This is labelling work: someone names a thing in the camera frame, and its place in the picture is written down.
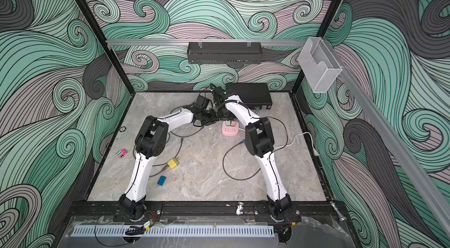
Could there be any white slotted cable duct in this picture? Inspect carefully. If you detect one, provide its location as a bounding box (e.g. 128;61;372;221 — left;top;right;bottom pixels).
70;225;275;238

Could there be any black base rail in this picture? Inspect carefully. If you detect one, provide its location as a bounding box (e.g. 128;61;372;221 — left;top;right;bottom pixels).
68;201;338;223

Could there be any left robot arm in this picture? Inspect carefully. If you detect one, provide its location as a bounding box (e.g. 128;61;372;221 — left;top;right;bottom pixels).
119;95;217;221

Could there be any pink power strip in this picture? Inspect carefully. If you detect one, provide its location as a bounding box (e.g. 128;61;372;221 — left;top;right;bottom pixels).
221;120;240;137

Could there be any pink multicolour small device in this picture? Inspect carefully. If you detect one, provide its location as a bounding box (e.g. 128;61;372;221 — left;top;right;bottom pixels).
116;149;128;158

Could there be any grey cable of yellow charger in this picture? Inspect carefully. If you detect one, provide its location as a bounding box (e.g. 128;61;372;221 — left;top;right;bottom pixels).
149;137;184;177

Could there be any teal small block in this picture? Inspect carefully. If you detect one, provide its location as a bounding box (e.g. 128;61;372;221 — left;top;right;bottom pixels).
157;175;166;186

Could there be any yellow charger cube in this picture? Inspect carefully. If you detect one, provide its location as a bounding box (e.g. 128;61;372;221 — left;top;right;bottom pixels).
167;158;179;169

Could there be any grey cable of pink charger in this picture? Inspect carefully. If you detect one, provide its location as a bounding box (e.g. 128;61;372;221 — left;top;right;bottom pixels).
222;116;289;181

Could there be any clear acrylic wall holder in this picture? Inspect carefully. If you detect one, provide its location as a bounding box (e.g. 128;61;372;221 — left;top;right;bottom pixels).
298;37;342;93

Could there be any black briefcase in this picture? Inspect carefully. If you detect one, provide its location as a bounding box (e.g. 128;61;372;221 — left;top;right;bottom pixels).
225;83;273;110

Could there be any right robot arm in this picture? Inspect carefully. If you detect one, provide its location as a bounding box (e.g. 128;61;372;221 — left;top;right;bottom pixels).
210;84;292;222

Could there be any black wall shelf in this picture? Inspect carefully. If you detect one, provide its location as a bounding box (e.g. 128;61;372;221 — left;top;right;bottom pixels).
187;41;263;64

